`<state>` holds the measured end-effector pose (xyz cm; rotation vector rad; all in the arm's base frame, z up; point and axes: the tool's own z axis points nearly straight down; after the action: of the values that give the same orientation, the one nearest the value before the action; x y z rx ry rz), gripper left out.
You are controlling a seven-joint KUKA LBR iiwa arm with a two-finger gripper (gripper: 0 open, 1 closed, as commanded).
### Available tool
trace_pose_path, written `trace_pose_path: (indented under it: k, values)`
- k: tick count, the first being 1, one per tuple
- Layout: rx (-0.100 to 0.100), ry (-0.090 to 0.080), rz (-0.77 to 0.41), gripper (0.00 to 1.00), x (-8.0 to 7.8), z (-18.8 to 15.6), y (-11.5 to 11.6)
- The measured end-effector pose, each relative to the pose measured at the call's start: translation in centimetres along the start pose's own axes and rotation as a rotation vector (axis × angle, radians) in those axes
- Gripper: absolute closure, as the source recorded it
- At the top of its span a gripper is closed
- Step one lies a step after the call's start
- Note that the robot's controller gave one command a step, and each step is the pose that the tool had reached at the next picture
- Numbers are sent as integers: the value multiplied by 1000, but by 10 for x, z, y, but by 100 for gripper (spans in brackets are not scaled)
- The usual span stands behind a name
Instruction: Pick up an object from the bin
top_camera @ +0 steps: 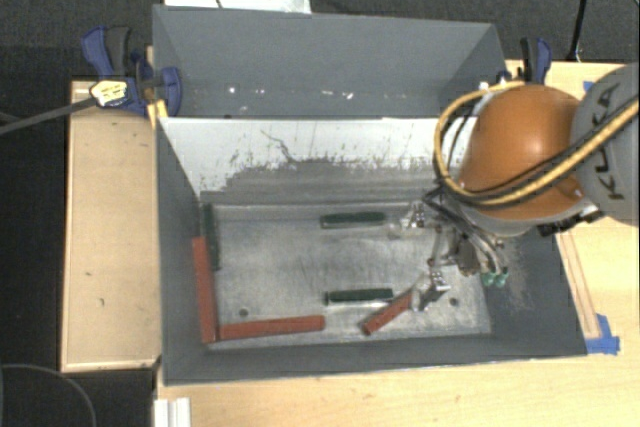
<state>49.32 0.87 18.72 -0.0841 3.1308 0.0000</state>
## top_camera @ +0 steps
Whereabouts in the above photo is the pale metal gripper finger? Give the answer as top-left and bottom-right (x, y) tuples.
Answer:
(387, 202), (430, 239)
(410, 270), (452, 313)

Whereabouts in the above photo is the dark green flat block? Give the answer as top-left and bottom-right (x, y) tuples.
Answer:
(201, 203), (222, 272)
(324, 288), (395, 306)
(319, 211), (388, 230)

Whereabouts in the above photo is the red-brown flat block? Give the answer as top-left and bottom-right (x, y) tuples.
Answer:
(217, 314), (327, 342)
(191, 236), (220, 345)
(360, 290), (417, 337)

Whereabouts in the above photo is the grey metal bin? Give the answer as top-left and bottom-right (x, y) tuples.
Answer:
(151, 4), (589, 386)

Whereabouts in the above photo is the pale wood flat board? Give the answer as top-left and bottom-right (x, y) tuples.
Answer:
(60, 77), (164, 374)

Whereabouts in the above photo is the black cylinder on white bracket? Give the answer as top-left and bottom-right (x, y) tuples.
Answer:
(537, 208), (603, 237)

